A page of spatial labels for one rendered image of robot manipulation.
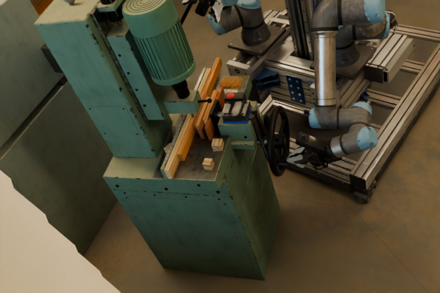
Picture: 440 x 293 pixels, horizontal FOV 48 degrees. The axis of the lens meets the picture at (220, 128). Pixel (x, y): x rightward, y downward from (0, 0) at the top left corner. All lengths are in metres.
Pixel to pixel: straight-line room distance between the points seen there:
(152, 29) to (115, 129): 0.57
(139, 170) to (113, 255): 0.94
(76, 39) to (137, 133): 0.48
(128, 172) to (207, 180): 0.45
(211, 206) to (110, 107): 0.59
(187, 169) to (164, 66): 0.42
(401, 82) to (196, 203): 1.54
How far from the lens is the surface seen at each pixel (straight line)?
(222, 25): 2.45
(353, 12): 1.79
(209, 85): 2.21
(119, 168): 2.22
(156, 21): 1.69
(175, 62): 1.79
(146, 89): 1.93
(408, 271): 2.60
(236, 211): 2.12
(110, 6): 1.78
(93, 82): 1.95
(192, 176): 1.90
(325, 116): 1.84
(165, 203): 2.23
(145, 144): 2.12
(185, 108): 1.98
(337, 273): 2.60
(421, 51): 3.35
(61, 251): 0.16
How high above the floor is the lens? 2.28
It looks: 43 degrees down
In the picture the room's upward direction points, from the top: 20 degrees counter-clockwise
